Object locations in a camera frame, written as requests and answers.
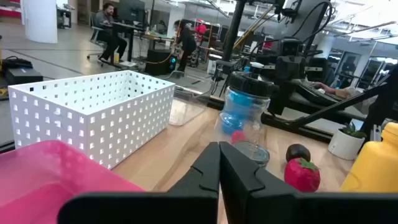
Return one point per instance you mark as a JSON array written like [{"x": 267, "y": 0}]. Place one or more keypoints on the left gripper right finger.
[{"x": 280, "y": 208}]

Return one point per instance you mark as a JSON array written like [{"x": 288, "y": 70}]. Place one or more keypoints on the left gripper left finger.
[{"x": 174, "y": 208}]

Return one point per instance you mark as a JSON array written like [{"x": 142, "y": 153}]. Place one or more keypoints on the red toy strawberry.
[{"x": 300, "y": 175}]

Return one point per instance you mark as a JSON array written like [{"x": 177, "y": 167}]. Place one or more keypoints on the small red ball fruit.
[{"x": 237, "y": 137}]

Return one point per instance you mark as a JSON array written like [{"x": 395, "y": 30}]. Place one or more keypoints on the yellow plastic bottle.
[{"x": 373, "y": 165}]

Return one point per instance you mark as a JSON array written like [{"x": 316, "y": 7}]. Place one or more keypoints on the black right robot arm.
[{"x": 314, "y": 18}]

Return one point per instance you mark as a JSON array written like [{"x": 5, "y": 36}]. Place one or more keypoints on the person's hand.
[{"x": 329, "y": 90}]

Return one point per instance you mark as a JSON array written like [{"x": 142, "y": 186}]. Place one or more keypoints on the small white potted plant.
[{"x": 343, "y": 144}]

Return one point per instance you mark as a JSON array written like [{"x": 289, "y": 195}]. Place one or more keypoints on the clear plastic bin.
[{"x": 186, "y": 112}]

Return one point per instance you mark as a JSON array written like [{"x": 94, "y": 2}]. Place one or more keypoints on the white perforated basket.
[{"x": 124, "y": 124}]

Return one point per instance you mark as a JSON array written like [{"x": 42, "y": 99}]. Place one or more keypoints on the person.
[
  {"x": 186, "y": 43},
  {"x": 107, "y": 31}
]

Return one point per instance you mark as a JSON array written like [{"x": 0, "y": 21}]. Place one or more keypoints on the black computer tower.
[{"x": 158, "y": 62}]

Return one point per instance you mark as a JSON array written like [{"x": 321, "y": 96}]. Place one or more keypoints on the pink plastic bin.
[{"x": 37, "y": 174}]

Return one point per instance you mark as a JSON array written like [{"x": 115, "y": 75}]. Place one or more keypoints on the black office desk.
[{"x": 130, "y": 29}]

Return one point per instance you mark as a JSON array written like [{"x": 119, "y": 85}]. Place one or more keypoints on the black desk monitor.
[{"x": 132, "y": 11}]

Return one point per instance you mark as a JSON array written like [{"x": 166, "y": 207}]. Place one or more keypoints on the black case on floor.
[{"x": 21, "y": 76}]

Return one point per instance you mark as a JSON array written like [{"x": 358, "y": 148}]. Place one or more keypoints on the white round pillar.
[{"x": 40, "y": 20}]

